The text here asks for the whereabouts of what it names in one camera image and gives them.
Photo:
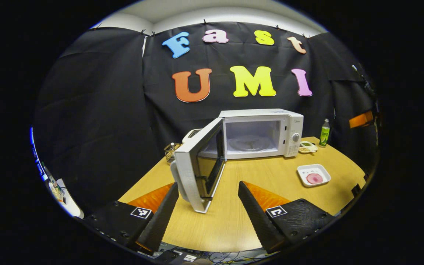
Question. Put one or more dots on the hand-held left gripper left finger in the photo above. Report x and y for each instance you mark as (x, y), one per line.
(160, 217)

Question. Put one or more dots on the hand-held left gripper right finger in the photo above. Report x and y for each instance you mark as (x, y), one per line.
(258, 217)

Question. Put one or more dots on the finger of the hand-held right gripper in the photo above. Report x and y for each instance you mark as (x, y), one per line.
(361, 119)

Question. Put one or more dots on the white microwave oven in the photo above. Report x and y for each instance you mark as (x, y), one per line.
(188, 165)

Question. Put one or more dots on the white plate with pink food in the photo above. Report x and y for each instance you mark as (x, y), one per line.
(313, 176)

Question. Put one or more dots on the green drink bottle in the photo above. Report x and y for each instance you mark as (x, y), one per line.
(324, 134)

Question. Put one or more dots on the white divided dish of beans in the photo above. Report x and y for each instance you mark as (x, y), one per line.
(307, 148)

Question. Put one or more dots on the white toaster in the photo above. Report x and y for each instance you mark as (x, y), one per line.
(191, 134)

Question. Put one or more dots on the white printed sheet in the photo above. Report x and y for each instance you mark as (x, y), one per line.
(70, 200)

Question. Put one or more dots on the black backdrop cloth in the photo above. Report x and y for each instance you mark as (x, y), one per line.
(98, 110)

